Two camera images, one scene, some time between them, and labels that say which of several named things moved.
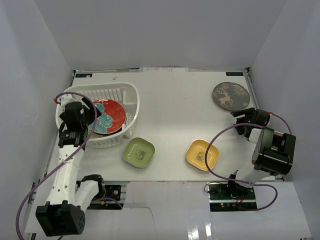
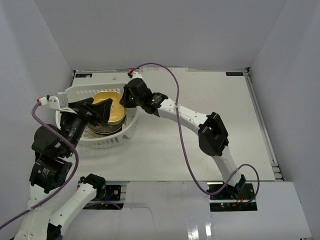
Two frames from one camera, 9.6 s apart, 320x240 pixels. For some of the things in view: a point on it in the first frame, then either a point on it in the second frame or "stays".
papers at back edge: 163,69 stays
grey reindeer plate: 231,96 → 105,129
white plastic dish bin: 125,94 stays
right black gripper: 247,111 → 125,101
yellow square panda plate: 196,154 → 117,112
